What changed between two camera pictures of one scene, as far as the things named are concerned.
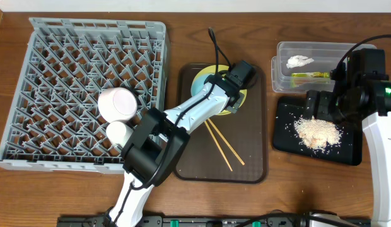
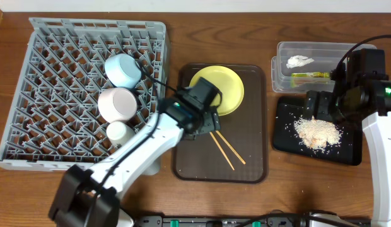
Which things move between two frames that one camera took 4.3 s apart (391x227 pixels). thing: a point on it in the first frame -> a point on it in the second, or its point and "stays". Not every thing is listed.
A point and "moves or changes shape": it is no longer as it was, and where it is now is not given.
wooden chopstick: (227, 144) stays
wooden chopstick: (218, 145) stays
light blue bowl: (198, 84) moves or changes shape
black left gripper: (238, 103) -> (210, 127)
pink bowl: (116, 104) stays
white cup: (118, 132) stays
